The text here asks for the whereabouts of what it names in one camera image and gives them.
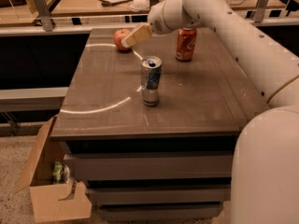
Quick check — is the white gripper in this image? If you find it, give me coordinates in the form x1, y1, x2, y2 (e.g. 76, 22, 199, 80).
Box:
121, 0, 200, 48

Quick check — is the red apple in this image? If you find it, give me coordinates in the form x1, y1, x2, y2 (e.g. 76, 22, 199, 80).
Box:
113, 29, 131, 52

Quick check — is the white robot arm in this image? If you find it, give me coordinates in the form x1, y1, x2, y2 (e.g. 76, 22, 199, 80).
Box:
122, 0, 299, 224

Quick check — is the white face mask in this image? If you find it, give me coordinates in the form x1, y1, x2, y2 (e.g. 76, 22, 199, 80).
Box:
128, 0, 149, 11

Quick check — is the silver blue energy drink can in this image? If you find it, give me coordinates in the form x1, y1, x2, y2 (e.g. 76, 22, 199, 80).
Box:
141, 56, 162, 106

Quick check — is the orange soda can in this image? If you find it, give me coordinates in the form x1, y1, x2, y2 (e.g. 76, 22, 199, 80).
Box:
176, 28, 197, 62

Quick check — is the top grey drawer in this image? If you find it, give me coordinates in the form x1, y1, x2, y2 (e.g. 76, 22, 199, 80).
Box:
64, 151, 233, 181

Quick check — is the grey drawer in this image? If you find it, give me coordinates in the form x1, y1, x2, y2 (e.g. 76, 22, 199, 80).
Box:
99, 203, 223, 221
87, 185, 231, 205
64, 151, 233, 181

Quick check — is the green snack bag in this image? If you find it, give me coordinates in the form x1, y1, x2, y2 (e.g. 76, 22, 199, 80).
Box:
52, 161, 64, 184

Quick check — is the middle grey drawer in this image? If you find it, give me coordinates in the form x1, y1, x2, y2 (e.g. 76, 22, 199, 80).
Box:
87, 185, 231, 205

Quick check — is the bottom grey drawer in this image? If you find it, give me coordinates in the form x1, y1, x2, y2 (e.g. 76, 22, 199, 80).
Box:
99, 203, 223, 221

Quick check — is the cardboard box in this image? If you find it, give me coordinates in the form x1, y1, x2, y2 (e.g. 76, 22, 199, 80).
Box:
15, 117, 92, 223

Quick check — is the left metal bracket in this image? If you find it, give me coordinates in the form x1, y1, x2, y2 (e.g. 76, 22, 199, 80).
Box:
33, 0, 53, 32

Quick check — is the right metal bracket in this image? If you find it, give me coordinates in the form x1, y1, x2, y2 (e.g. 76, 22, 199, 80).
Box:
253, 0, 269, 23

